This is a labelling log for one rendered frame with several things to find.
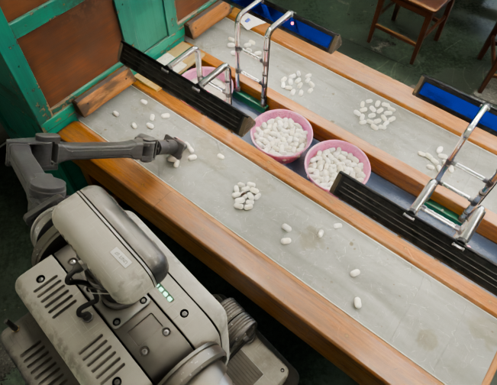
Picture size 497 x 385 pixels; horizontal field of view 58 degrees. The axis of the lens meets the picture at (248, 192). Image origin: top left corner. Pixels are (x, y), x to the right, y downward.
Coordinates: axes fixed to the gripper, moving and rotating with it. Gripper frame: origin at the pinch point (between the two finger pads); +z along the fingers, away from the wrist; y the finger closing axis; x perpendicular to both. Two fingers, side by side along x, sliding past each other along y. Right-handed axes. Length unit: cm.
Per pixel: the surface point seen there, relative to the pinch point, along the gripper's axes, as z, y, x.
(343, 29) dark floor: 208, 34, -80
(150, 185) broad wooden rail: -18.1, -3.3, 14.9
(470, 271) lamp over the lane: -21, -111, -22
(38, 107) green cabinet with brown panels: -34, 47, 8
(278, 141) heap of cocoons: 22.4, -27.7, -16.6
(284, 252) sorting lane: -9, -60, 10
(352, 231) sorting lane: 9, -75, -5
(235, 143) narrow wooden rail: 9.9, -15.8, -9.3
